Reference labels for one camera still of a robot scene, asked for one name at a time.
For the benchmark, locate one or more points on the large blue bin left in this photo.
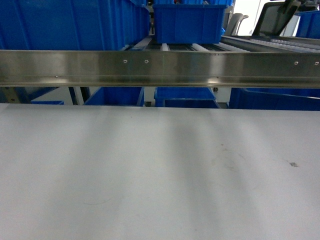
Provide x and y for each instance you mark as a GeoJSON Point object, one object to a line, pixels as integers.
{"type": "Point", "coordinates": [88, 25]}

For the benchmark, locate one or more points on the stainless steel shelf rack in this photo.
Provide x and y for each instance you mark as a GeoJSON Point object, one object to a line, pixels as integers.
{"type": "Point", "coordinates": [235, 62]}

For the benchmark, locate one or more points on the blue bin lower right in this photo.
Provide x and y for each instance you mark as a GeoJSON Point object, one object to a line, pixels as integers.
{"type": "Point", "coordinates": [292, 99]}

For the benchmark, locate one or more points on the blue bin lower left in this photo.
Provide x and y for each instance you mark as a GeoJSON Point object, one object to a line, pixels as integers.
{"type": "Point", "coordinates": [117, 96]}

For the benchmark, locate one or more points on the blue bin lower middle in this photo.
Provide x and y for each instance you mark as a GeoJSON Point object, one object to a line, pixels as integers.
{"type": "Point", "coordinates": [185, 97]}

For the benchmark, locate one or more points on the black office chair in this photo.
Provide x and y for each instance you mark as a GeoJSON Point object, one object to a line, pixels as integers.
{"type": "Point", "coordinates": [274, 17]}

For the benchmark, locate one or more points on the blue bin on rollers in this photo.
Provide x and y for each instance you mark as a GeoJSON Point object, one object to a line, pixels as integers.
{"type": "Point", "coordinates": [188, 23]}

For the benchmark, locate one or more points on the blue bin upper right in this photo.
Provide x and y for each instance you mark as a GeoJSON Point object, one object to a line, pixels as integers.
{"type": "Point", "coordinates": [309, 25]}

